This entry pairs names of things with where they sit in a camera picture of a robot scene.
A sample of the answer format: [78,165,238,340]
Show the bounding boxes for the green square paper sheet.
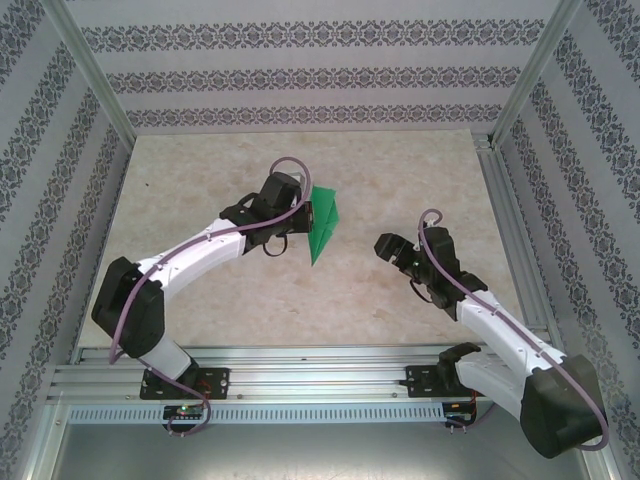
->
[305,185,342,265]

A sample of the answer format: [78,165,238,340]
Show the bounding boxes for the aluminium side rail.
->
[472,132,567,359]

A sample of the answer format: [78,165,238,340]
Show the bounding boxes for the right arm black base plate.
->
[405,363,481,399]

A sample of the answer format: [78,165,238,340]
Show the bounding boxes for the aluminium mounting rail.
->
[47,343,587,402]

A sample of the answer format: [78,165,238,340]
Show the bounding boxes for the slotted grey cable duct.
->
[67,402,446,424]

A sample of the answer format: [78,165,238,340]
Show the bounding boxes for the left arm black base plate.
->
[141,367,231,401]

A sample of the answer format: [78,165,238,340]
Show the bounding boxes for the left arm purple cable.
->
[108,156,315,440]

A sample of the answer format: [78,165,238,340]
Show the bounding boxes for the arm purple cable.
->
[418,208,612,454]
[108,156,315,440]

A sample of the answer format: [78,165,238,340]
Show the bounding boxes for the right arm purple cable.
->
[418,208,612,454]

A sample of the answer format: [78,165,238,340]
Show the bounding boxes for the aluminium frame post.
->
[491,0,585,147]
[47,0,140,142]

